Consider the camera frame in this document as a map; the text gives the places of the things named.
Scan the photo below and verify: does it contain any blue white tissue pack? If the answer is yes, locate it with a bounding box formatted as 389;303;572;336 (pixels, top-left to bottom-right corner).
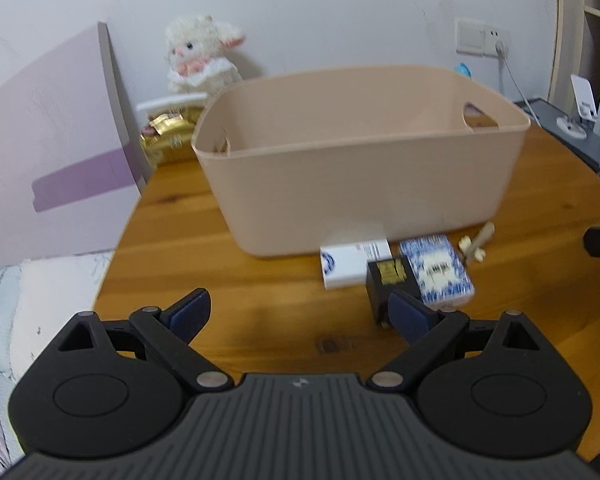
399;235;475;310

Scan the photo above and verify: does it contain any small wooden clothespin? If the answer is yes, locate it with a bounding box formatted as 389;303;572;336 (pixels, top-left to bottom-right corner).
458;222;495;264

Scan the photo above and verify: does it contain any black gold-print small box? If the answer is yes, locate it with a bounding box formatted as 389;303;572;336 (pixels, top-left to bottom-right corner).
365;256;422;327

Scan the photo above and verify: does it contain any white blue card box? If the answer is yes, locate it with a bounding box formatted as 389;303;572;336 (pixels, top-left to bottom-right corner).
320;240;391;289

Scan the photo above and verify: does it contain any grey laptop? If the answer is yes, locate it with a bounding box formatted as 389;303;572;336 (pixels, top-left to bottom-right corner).
516;99;600;174

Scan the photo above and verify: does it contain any white bed sheet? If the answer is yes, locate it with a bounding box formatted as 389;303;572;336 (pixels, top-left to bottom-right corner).
0;252;112;476

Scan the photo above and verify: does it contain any white phone stand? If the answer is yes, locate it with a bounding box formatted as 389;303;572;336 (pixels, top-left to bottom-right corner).
556;74;598;140

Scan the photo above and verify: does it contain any pink bed headboard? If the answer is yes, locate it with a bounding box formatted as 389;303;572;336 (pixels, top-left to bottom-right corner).
0;23;142;267

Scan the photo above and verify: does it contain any gold snack bag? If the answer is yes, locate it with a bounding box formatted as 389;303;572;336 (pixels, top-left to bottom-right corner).
140;106;204;168

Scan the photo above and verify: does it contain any beige plastic storage basket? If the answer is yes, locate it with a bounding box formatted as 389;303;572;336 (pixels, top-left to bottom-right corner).
192;65;530;257

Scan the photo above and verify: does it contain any white plush lamb toy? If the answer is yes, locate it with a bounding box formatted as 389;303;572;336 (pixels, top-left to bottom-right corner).
164;15;246;96

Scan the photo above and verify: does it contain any wooden shelf frame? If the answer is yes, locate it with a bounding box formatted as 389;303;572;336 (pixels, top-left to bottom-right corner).
548;0;600;137

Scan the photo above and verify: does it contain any white charging cable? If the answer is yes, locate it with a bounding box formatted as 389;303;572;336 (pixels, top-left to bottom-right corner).
495;41;541;126

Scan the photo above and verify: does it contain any white wall switch socket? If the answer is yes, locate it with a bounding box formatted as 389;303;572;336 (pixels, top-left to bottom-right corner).
455;18;512;58

